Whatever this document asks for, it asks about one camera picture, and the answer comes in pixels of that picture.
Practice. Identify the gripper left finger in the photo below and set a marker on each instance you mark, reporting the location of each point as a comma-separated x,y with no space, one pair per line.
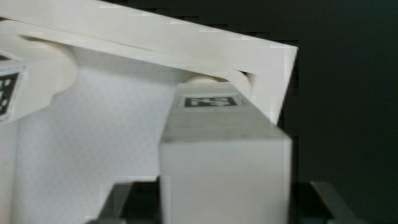
131,204

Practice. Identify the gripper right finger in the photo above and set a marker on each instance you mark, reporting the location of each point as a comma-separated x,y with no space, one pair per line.
318,206

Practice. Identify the white desk top tray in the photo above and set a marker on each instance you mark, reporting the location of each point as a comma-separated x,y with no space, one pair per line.
82,144

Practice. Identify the white desk leg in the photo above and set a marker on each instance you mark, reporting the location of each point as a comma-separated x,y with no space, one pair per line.
37,74
224,160

